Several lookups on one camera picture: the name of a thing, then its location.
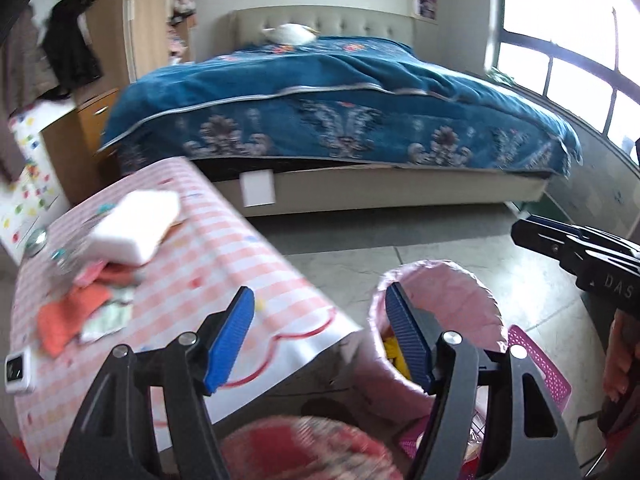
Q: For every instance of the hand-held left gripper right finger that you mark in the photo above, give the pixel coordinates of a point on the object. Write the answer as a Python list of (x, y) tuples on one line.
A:
[(405, 340)]

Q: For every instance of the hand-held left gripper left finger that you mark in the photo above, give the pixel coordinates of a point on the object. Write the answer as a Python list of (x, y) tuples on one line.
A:
[(230, 340)]

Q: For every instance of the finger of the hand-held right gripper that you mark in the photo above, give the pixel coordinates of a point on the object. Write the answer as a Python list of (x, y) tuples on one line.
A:
[(537, 240), (590, 237)]

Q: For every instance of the waste bin with pink bag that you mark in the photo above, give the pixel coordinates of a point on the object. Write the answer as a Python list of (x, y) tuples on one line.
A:
[(450, 290)]

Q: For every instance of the mint green plush toy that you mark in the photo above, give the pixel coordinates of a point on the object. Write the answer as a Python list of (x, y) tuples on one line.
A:
[(107, 317)]

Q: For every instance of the person's right hand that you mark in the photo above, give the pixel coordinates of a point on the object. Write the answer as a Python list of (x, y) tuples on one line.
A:
[(620, 355)]

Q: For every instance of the yellow wrapper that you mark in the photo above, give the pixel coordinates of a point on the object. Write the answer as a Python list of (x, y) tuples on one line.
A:
[(395, 355)]

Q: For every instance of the table with pink checked cloth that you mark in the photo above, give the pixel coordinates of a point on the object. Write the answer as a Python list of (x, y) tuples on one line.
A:
[(225, 240)]

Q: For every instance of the magenta plastic basket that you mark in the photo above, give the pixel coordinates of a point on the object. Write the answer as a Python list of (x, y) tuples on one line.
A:
[(540, 365)]

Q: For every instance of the pink paper piece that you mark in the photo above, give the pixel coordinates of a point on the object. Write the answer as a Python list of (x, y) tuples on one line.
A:
[(107, 274)]

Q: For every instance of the beige upholstered bed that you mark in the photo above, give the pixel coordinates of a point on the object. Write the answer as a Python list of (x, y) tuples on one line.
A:
[(400, 185)]

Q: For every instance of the white sponge block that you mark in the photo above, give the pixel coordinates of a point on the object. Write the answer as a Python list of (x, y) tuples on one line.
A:
[(135, 225)]

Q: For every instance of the white paper tag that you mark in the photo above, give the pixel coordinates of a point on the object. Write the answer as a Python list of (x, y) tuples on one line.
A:
[(257, 187)]

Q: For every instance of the clear plastic bottle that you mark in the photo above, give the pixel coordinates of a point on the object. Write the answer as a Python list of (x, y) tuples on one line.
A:
[(67, 260)]

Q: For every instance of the window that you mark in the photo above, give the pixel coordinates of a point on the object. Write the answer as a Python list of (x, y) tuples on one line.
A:
[(575, 25)]

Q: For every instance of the white digital timer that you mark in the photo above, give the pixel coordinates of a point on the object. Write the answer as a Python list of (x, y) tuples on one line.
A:
[(19, 372)]

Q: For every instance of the round metal tin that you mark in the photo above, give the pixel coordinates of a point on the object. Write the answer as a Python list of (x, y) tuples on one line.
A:
[(36, 242)]

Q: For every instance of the white colourful dotted cover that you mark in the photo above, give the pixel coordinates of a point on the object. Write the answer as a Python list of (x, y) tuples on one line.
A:
[(35, 185)]

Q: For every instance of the blue floral blanket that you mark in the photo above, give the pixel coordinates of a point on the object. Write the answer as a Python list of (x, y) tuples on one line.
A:
[(350, 75)]

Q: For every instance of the wooden nightstand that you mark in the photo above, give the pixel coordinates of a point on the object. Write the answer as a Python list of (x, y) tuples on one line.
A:
[(95, 115)]

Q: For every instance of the white pillow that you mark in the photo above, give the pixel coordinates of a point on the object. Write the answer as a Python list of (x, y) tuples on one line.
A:
[(290, 34)]

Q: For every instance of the black coat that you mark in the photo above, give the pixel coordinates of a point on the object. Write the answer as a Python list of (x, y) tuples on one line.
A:
[(70, 45)]

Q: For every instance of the brown coat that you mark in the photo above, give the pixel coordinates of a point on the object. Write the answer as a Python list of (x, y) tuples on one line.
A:
[(25, 70)]

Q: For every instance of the wooden wardrobe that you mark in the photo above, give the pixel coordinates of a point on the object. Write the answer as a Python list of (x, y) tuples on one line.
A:
[(150, 10)]

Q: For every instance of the small wall poster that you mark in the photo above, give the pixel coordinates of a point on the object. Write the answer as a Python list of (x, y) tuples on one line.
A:
[(425, 5)]

